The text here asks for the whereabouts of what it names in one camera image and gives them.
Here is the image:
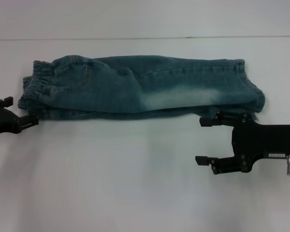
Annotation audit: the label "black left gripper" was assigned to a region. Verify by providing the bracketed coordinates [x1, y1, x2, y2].
[0, 96, 40, 140]

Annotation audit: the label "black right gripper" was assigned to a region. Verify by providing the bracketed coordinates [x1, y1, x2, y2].
[194, 109, 290, 175]

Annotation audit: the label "blue denim shorts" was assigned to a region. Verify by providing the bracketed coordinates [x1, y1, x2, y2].
[16, 54, 266, 122]

